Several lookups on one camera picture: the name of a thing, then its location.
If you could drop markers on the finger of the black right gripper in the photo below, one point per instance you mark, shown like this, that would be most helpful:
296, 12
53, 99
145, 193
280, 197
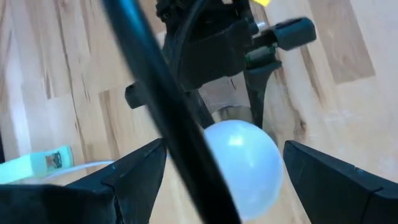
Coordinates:
203, 110
256, 93

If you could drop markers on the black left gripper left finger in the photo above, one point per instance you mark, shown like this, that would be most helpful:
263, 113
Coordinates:
133, 180

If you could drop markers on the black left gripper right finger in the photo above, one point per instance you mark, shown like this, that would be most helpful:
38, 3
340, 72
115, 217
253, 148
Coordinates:
335, 193

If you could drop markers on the clear lamp socket base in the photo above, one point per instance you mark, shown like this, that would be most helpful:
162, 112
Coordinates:
227, 96

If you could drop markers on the white lightbulb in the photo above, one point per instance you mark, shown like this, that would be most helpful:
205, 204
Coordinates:
248, 168

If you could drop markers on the yellow right gripper tag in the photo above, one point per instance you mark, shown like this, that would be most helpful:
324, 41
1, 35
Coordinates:
261, 2

